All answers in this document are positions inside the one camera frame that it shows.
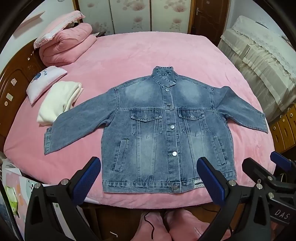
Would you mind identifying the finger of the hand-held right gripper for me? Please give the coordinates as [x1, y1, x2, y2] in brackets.
[270, 151, 296, 184]
[242, 158, 282, 195]

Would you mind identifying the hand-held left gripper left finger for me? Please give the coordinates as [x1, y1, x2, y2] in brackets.
[24, 156, 102, 241]

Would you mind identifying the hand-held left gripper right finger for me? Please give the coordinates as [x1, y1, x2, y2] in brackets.
[196, 157, 271, 241]

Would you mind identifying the blue denim jacket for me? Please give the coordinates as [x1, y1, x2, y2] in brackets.
[44, 66, 269, 193]

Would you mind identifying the wooden drawer cabinet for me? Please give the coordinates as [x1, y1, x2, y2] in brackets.
[269, 110, 296, 160]

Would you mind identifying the printed paper bag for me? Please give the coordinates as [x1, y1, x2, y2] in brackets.
[0, 160, 37, 241]

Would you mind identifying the folded cream cloth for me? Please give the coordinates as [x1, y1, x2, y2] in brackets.
[37, 81, 84, 127]

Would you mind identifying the cream lace-covered furniture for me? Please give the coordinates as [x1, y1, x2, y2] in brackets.
[217, 15, 296, 123]

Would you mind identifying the small white printed pillow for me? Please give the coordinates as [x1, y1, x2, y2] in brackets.
[26, 66, 67, 105]

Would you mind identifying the wooden headboard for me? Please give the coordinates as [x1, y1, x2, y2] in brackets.
[0, 38, 50, 153]

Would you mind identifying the folded pink quilt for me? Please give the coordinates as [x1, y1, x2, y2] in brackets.
[38, 23, 97, 66]

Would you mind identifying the pink bed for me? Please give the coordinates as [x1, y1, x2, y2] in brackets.
[3, 34, 274, 208]

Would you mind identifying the brown wooden door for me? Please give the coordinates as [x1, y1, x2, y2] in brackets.
[191, 0, 229, 47]

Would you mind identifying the pink pillow with lace trim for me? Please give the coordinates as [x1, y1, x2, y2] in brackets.
[33, 10, 86, 49]

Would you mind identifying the floral sliding-door wardrobe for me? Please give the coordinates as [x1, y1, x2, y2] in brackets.
[72, 0, 197, 36]

